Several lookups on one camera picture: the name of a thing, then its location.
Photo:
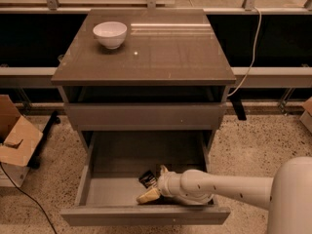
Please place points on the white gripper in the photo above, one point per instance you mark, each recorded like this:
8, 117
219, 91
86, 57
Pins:
165, 183

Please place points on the black rxbar chocolate bar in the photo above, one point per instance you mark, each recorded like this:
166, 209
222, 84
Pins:
148, 179

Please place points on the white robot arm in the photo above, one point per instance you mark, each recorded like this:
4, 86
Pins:
287, 196

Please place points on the open grey middle drawer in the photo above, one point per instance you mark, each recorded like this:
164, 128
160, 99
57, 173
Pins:
109, 185

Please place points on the grey drawer cabinet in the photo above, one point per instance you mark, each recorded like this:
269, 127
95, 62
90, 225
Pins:
168, 57

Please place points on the closed grey upper drawer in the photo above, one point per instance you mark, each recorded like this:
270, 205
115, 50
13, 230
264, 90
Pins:
144, 117

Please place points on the black table leg right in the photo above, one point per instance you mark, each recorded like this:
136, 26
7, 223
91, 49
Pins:
238, 106

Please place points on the black table leg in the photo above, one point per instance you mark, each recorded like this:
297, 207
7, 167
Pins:
34, 162
238, 106

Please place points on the black table leg left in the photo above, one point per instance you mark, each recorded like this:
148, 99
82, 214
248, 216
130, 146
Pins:
34, 162

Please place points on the open cardboard box left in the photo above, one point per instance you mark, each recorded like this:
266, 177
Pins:
19, 139

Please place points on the white ceramic bowl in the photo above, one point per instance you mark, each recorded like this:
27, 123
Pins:
111, 34

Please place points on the cardboard box right edge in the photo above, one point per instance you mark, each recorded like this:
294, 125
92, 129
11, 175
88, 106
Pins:
306, 117

